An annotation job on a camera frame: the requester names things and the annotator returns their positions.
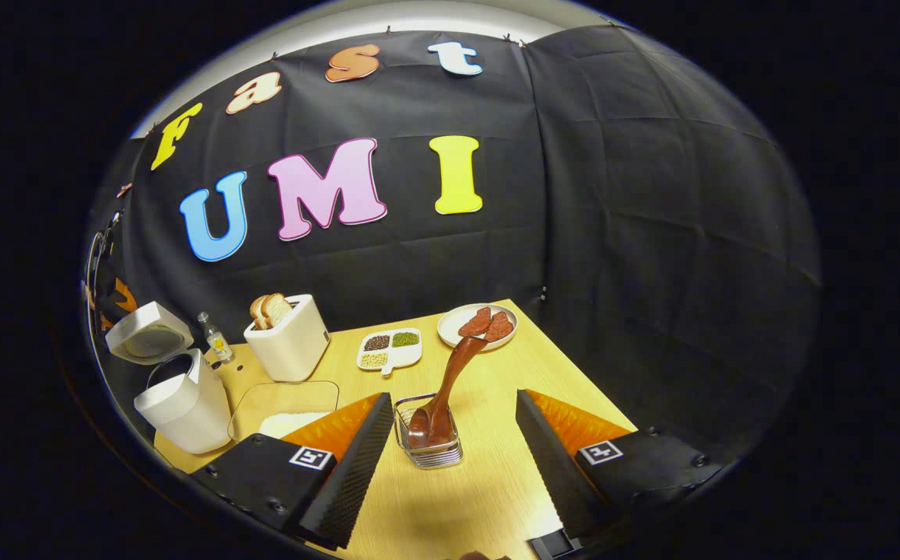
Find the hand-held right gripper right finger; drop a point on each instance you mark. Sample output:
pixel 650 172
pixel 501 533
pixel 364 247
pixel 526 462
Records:
pixel 555 470

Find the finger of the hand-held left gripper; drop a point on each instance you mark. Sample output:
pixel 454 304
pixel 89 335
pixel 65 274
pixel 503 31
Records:
pixel 124 295

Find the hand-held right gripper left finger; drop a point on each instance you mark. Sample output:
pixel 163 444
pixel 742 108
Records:
pixel 348 474

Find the clear rice container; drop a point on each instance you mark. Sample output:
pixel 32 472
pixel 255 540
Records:
pixel 286 424

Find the white rice cooker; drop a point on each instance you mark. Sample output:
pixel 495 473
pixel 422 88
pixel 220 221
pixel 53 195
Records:
pixel 185 412

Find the brown wooden spoon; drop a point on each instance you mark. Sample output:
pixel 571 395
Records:
pixel 453 381

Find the small glass bottle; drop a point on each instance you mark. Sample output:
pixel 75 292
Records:
pixel 218 342

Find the white divided bean dish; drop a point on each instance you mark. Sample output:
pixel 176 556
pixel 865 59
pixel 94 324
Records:
pixel 389 350

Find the toasted bread slice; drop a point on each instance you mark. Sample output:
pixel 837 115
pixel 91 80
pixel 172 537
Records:
pixel 257 313
pixel 278 309

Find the white toaster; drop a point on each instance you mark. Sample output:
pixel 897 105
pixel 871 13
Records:
pixel 290 350

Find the red meat slice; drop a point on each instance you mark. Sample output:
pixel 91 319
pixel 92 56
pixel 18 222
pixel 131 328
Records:
pixel 474 323
pixel 499 328

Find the white round plate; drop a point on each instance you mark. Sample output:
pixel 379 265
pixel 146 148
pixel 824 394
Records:
pixel 450 328

